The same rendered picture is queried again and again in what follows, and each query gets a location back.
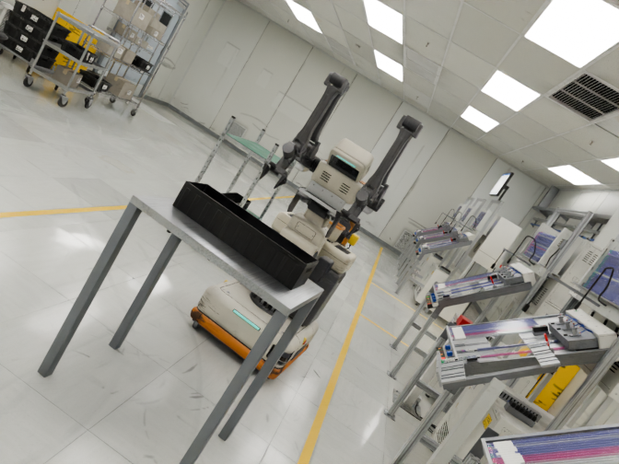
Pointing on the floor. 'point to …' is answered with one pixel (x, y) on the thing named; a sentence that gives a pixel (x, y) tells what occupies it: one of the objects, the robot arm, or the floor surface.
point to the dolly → (31, 36)
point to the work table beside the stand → (261, 285)
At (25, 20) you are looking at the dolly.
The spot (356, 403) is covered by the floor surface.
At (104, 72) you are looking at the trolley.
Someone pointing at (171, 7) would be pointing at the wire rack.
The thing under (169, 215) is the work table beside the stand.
